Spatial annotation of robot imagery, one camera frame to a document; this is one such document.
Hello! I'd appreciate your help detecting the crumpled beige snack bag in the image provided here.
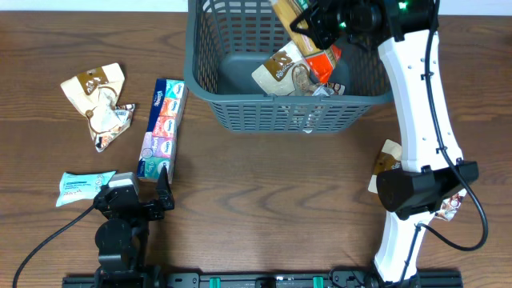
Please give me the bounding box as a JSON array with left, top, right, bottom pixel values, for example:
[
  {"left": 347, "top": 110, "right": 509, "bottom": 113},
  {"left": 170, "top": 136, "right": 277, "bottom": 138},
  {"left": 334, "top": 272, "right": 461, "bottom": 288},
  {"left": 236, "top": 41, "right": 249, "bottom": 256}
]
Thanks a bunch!
[{"left": 60, "top": 62, "right": 135, "bottom": 153}]

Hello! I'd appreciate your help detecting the orange yellow pasta packet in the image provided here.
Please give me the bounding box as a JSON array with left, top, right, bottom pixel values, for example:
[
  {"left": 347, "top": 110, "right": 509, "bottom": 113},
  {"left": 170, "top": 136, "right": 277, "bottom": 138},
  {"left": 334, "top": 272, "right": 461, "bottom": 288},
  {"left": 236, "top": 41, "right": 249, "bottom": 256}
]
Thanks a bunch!
[{"left": 269, "top": 0, "right": 342, "bottom": 84}]

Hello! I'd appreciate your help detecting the light blue wipes packet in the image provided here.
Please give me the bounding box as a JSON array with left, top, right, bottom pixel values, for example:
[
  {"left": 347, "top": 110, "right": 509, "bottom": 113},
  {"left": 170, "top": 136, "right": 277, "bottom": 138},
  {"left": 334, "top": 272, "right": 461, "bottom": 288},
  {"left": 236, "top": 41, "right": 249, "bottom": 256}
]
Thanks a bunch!
[{"left": 55, "top": 171, "right": 116, "bottom": 207}]

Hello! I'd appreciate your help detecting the grey plastic basket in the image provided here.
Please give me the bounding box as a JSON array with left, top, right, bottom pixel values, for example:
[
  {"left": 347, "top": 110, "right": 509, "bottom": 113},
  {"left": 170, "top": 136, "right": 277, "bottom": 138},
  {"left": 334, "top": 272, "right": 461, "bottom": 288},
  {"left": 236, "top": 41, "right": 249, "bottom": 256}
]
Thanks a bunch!
[{"left": 184, "top": 0, "right": 393, "bottom": 134}]

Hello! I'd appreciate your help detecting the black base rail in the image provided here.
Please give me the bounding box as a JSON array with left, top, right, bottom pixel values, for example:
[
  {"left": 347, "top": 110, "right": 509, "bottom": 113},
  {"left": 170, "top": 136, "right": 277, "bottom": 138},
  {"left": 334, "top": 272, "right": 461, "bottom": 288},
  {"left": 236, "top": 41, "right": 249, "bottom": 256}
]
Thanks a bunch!
[{"left": 62, "top": 268, "right": 464, "bottom": 288}]

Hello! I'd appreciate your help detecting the beige brown Pan snack bag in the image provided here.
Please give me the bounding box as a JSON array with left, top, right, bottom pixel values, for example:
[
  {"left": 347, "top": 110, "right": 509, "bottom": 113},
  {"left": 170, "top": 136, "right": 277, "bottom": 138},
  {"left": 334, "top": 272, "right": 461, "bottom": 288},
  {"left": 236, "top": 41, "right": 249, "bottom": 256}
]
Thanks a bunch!
[{"left": 368, "top": 139, "right": 467, "bottom": 222}]

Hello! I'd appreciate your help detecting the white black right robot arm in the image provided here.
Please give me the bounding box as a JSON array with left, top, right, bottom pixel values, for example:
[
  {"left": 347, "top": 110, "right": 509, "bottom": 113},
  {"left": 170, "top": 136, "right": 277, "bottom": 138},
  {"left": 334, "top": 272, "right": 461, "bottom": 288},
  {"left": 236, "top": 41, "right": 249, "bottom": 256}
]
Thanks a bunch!
[{"left": 290, "top": 1, "right": 478, "bottom": 287}]

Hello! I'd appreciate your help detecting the beige snack bag with barcode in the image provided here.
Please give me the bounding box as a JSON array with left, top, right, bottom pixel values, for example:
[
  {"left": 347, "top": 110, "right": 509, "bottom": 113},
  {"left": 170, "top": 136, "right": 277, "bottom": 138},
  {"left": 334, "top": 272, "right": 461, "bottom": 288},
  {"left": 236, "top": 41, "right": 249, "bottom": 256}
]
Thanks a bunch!
[{"left": 251, "top": 41, "right": 345, "bottom": 96}]

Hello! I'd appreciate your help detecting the colourful Kleenex tissue multipack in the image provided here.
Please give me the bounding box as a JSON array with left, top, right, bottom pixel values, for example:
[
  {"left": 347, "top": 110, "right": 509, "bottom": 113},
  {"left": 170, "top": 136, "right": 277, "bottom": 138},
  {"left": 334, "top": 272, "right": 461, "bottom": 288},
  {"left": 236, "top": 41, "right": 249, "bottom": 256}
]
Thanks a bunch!
[{"left": 136, "top": 78, "right": 188, "bottom": 182}]

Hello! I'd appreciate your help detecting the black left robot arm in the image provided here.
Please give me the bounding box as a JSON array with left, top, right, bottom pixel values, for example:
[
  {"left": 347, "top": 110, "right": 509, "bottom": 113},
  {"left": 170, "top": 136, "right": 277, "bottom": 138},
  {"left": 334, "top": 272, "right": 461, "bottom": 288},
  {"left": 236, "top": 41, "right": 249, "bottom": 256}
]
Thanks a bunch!
[{"left": 94, "top": 168, "right": 174, "bottom": 273}]

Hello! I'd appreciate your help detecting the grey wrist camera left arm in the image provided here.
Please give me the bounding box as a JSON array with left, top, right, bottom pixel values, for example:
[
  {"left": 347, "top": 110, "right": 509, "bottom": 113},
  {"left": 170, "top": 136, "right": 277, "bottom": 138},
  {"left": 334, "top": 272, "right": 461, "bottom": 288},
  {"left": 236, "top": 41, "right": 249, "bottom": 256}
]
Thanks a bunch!
[{"left": 108, "top": 172, "right": 139, "bottom": 190}]

